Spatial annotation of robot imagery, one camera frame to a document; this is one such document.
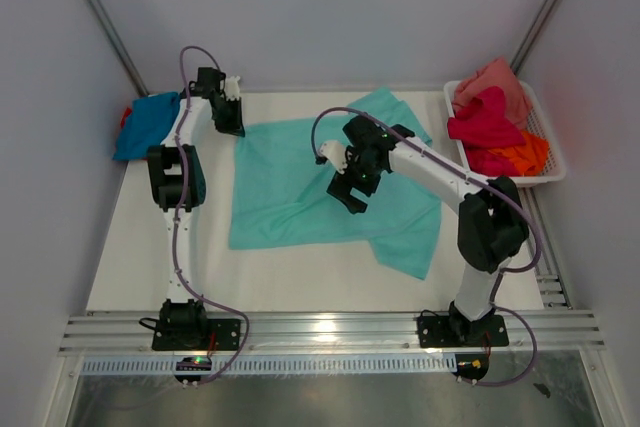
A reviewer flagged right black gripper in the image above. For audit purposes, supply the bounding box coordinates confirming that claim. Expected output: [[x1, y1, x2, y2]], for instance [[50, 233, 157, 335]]
[[327, 146, 384, 215]]

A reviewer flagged teal t shirt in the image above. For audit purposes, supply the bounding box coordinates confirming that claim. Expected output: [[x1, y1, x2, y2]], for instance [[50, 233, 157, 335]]
[[229, 87, 441, 280]]

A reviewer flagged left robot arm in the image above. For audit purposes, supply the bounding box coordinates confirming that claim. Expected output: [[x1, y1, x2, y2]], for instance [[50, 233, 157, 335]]
[[147, 67, 245, 352]]

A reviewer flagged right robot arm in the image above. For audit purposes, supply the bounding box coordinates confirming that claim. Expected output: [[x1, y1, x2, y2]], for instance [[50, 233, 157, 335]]
[[314, 114, 529, 346]]

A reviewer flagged blue folded t shirt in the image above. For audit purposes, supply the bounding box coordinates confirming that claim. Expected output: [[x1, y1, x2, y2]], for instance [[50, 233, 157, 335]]
[[112, 92, 180, 161]]

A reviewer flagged red folded t shirt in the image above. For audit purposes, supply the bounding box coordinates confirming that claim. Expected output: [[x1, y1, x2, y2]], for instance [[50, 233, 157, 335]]
[[120, 107, 133, 129]]

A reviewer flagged magenta t shirt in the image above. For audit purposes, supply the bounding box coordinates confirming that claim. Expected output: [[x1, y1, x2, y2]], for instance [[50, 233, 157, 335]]
[[447, 86, 525, 177]]

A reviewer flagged orange t shirt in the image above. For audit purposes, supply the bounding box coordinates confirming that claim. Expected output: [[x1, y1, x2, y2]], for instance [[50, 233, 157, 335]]
[[489, 130, 550, 177]]

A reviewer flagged salmon pink t shirt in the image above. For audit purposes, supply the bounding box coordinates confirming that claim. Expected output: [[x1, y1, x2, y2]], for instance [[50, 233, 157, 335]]
[[452, 57, 533, 130]]

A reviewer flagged white plastic basket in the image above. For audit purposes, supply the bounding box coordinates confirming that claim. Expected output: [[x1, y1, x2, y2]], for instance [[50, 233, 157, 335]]
[[443, 79, 568, 190]]

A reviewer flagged right black controller board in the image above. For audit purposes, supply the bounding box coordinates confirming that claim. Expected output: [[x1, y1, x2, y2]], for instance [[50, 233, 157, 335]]
[[453, 353, 490, 383]]

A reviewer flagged black controller board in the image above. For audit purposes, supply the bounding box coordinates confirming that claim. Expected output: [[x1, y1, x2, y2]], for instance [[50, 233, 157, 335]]
[[453, 353, 490, 383], [174, 356, 212, 384]]

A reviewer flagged left black controller board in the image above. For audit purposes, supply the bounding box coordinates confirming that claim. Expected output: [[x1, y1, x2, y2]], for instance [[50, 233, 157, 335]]
[[174, 356, 212, 384]]

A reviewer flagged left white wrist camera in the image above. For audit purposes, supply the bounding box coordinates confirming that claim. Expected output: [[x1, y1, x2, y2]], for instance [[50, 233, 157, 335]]
[[221, 76, 241, 101]]

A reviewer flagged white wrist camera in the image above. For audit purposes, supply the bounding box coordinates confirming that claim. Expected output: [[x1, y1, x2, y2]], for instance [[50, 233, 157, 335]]
[[316, 140, 348, 174], [221, 76, 241, 101]]

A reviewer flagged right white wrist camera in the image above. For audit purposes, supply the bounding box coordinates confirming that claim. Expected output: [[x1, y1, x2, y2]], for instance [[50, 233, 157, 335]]
[[316, 140, 348, 174]]

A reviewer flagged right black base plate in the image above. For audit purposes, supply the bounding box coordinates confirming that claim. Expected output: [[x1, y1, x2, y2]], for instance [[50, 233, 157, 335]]
[[416, 310, 510, 348]]

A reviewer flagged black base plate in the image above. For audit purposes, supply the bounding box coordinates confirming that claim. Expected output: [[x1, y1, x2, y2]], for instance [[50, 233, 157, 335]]
[[416, 310, 510, 348], [151, 318, 241, 352]]

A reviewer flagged white slotted cable duct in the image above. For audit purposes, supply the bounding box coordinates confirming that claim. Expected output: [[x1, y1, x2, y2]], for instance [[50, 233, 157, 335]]
[[80, 352, 455, 376]]

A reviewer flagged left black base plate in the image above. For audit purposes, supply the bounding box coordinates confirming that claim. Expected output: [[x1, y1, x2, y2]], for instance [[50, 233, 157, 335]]
[[151, 318, 241, 352]]

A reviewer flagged left corner frame post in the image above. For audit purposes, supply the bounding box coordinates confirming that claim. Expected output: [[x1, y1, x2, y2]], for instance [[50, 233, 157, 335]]
[[84, 0, 149, 97]]

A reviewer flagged corner frame post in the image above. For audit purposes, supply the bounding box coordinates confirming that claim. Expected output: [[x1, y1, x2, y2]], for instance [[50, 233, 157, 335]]
[[510, 0, 562, 76], [84, 0, 149, 97]]

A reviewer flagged aluminium front rail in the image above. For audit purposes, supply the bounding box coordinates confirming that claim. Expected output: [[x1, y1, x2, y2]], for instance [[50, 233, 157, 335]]
[[58, 310, 605, 356]]

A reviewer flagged right corner frame post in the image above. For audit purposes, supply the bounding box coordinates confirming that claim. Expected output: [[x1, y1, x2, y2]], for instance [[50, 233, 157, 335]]
[[510, 0, 562, 76]]

